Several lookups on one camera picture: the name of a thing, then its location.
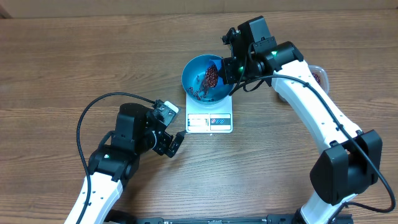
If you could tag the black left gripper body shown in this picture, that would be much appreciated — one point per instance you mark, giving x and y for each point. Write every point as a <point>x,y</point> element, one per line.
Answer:
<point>162,142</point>

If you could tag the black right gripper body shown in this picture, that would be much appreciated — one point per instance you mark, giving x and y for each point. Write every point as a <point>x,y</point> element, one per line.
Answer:
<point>237,71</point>

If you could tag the blue plastic measuring scoop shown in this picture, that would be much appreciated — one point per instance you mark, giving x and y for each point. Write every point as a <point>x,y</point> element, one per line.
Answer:
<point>212,78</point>

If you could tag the red adzuki beans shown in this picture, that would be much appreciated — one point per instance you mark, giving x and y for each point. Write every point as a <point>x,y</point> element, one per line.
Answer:
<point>203,84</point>

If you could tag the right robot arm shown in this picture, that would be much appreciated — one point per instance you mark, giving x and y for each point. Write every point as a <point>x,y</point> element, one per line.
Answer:
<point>349,157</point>

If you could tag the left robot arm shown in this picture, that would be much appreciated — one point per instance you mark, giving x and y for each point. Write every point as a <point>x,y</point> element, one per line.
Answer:
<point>110,167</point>

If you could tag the teal metal bowl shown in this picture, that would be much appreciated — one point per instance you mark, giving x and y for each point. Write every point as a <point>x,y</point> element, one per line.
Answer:
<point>197,66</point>

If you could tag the white digital kitchen scale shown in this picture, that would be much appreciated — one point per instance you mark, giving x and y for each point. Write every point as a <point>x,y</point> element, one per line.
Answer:
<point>209,119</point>

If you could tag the clear plastic food container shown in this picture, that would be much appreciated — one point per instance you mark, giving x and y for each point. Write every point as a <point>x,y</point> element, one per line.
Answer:
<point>321,77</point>

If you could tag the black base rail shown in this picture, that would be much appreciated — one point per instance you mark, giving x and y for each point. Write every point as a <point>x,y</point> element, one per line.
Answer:
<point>205,220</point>

